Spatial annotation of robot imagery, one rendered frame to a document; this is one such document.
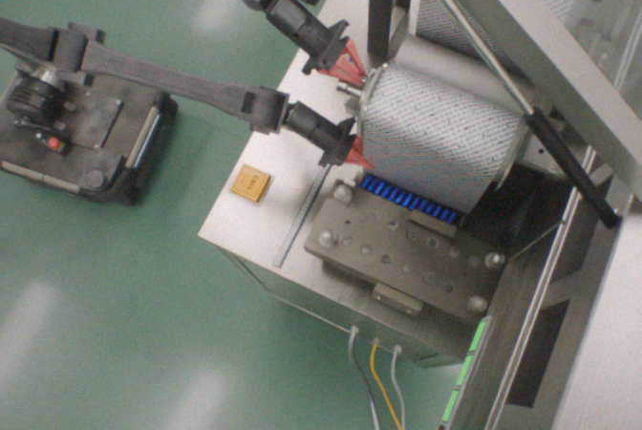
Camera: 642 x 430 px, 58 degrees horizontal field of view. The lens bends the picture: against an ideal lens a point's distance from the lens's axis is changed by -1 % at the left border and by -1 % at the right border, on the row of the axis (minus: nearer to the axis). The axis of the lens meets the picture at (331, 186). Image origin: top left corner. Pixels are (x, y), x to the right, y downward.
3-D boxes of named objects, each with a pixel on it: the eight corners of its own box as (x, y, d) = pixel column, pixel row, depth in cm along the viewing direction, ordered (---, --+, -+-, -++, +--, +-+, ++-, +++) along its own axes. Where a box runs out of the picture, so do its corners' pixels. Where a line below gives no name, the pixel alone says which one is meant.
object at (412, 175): (363, 169, 123) (364, 135, 106) (468, 214, 120) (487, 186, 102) (362, 171, 123) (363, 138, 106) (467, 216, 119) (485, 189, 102)
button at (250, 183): (245, 165, 138) (243, 162, 135) (271, 178, 137) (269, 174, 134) (231, 191, 136) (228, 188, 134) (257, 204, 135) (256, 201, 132)
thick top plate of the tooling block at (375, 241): (336, 186, 128) (336, 177, 122) (511, 262, 121) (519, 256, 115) (305, 251, 124) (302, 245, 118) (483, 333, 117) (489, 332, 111)
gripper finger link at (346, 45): (343, 102, 106) (304, 70, 103) (359, 72, 109) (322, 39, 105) (364, 96, 101) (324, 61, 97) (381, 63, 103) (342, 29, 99)
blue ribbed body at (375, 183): (366, 176, 124) (366, 170, 121) (460, 217, 121) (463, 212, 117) (358, 190, 123) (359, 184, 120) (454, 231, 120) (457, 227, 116)
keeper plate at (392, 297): (375, 289, 127) (376, 280, 116) (417, 309, 125) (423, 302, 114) (371, 299, 126) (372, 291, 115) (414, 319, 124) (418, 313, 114)
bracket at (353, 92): (353, 132, 139) (353, 67, 110) (378, 141, 138) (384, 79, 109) (344, 149, 138) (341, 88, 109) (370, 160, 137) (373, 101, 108)
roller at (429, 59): (407, 54, 121) (413, 21, 110) (524, 100, 117) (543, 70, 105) (384, 102, 118) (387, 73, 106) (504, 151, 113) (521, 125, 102)
